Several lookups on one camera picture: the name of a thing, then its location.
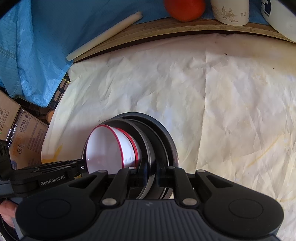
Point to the upper cardboard box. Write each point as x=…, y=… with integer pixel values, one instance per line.
x=9, y=112

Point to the wooden shelf board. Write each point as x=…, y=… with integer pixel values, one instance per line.
x=167, y=28

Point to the white red-rimmed bowl front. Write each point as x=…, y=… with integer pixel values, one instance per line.
x=130, y=151

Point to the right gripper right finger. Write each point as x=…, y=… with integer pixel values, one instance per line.
x=176, y=178

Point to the cream paper table cover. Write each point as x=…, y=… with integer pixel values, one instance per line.
x=228, y=102

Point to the black yellow crate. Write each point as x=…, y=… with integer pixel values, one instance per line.
x=59, y=92

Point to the white red-rimmed bowl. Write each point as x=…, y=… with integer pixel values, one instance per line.
x=130, y=151
x=103, y=151

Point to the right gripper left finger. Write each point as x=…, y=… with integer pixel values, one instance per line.
x=128, y=183

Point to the red tomato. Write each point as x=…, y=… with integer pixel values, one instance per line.
x=185, y=10

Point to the light blue hanging garment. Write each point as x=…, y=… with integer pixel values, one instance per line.
x=37, y=36

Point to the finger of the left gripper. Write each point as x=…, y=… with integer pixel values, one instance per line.
x=76, y=166

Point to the lower Vinda cardboard box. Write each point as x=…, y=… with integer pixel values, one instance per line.
x=26, y=140

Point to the steel plate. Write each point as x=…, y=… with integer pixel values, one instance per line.
x=157, y=147

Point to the white thermos cup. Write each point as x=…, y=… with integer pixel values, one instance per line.
x=231, y=12

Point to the deep steel bowl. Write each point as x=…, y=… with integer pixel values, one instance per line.
x=116, y=144

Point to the white rolling stick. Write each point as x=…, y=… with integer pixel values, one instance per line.
x=117, y=28

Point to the white blue water bottle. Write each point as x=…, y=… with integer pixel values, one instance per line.
x=279, y=17

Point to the person left hand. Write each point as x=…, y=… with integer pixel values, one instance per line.
x=8, y=212

